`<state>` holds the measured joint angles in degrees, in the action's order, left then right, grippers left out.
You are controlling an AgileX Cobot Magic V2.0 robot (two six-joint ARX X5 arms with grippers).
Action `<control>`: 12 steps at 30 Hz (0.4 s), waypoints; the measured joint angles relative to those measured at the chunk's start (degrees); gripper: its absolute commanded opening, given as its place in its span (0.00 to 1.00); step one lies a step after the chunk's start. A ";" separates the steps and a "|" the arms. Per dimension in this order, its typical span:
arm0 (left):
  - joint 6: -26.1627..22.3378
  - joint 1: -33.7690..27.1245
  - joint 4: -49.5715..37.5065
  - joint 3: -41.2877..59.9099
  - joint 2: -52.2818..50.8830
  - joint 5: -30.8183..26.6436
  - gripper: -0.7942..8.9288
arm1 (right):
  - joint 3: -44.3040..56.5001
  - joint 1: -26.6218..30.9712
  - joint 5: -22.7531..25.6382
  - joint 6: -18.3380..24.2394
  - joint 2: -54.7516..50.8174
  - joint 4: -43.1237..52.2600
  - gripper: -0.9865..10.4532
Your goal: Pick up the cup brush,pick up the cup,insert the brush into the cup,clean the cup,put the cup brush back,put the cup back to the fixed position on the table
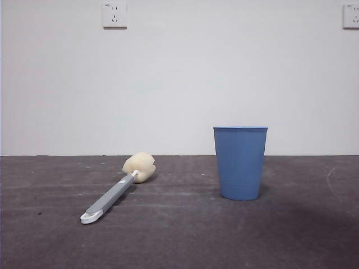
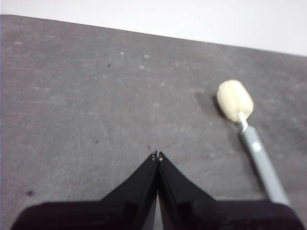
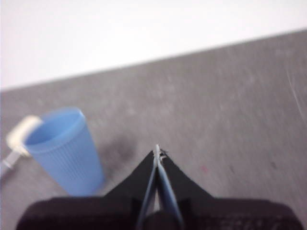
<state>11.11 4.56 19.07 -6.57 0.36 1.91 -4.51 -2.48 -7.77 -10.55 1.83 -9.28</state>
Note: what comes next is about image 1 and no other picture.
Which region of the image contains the blue ribbed plastic cup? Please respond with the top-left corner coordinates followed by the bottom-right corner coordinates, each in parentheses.
top-left (212, 126), bottom-right (269, 201)

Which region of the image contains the grey handled sponge cup brush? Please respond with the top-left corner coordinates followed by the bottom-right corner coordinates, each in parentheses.
top-left (80, 152), bottom-right (157, 225)

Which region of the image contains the white wall socket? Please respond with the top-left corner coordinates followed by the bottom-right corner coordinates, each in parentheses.
top-left (103, 3), bottom-right (128, 29)
top-left (342, 4), bottom-right (359, 29)

